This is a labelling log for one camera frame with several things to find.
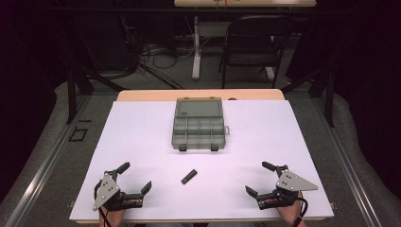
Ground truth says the aluminium floor rail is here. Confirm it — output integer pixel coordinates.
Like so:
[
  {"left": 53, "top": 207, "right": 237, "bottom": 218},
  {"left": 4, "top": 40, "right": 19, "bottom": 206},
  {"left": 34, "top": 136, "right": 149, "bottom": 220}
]
[
  {"left": 4, "top": 94, "right": 93, "bottom": 227},
  {"left": 309, "top": 94, "right": 383, "bottom": 227}
]

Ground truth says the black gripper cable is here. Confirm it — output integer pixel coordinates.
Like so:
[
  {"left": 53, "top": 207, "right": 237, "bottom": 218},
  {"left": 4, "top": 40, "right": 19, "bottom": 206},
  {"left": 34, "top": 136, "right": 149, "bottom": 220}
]
[
  {"left": 292, "top": 190, "right": 309, "bottom": 227},
  {"left": 93, "top": 179, "right": 113, "bottom": 227}
]

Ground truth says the clear grey plastic organizer box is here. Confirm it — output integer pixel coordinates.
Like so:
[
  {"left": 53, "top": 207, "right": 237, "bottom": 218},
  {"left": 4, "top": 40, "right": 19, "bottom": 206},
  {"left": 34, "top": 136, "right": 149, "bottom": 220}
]
[{"left": 170, "top": 96, "right": 231, "bottom": 152}]

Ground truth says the black folding chair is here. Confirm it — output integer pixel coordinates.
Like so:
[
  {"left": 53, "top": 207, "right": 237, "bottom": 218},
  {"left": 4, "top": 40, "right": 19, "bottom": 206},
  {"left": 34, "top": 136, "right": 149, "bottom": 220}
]
[{"left": 218, "top": 14, "right": 296, "bottom": 90}]

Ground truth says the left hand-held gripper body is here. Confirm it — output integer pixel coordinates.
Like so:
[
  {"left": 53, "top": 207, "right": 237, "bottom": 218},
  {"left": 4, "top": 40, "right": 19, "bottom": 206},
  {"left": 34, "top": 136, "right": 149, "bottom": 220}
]
[{"left": 93, "top": 169, "right": 144, "bottom": 212}]

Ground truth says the wooden desk with white legs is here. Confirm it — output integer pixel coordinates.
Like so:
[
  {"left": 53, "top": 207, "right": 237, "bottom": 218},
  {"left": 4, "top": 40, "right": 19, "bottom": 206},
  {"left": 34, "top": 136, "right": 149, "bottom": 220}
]
[{"left": 173, "top": 0, "right": 318, "bottom": 81}]

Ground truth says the black metal stand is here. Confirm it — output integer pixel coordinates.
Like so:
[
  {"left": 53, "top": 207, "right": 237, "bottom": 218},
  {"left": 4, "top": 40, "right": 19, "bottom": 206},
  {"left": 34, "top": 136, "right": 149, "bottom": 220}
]
[
  {"left": 279, "top": 9, "right": 338, "bottom": 129},
  {"left": 63, "top": 9, "right": 128, "bottom": 126}
]

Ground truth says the wooden table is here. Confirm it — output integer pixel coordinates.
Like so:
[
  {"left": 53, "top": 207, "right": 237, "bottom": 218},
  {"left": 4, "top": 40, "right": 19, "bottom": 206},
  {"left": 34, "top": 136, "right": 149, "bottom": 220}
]
[{"left": 75, "top": 88, "right": 327, "bottom": 225}]

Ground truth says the small black rectangular block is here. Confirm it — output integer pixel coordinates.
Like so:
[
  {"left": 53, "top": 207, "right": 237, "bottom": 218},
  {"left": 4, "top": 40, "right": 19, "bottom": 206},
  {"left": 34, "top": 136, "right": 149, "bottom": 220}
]
[{"left": 180, "top": 168, "right": 199, "bottom": 185}]

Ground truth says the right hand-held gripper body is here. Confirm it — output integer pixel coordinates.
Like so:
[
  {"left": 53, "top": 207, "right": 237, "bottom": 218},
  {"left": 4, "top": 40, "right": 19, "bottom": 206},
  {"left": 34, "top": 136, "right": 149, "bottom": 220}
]
[{"left": 256, "top": 164, "right": 320, "bottom": 211}]

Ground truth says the person's left hand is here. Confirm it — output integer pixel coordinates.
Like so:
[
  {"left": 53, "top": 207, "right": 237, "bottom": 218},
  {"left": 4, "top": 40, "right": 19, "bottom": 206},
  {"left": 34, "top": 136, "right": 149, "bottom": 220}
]
[{"left": 98, "top": 206, "right": 127, "bottom": 227}]

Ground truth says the person's right hand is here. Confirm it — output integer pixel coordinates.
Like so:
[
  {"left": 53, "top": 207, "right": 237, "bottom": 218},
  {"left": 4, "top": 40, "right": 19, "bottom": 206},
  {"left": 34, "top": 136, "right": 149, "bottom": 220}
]
[{"left": 276, "top": 191, "right": 308, "bottom": 227}]

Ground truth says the bundle of floor cables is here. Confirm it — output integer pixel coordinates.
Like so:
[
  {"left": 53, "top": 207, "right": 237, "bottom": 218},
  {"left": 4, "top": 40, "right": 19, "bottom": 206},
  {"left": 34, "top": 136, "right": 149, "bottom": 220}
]
[{"left": 125, "top": 17, "right": 197, "bottom": 91}]

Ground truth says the white board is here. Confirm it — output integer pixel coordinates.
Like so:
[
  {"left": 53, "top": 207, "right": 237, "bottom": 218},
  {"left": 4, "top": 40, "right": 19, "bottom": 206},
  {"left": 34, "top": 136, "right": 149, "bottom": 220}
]
[{"left": 68, "top": 99, "right": 335, "bottom": 222}]

